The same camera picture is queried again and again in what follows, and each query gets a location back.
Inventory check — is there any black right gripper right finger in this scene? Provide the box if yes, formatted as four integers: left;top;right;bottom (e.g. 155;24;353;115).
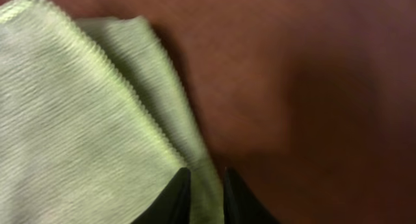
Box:
224;168;280;224

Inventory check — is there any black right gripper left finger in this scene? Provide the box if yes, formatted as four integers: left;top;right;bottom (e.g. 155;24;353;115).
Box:
131;168;191;224

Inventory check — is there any green cloth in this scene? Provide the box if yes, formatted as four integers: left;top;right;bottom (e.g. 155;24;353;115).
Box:
1;0;224;224

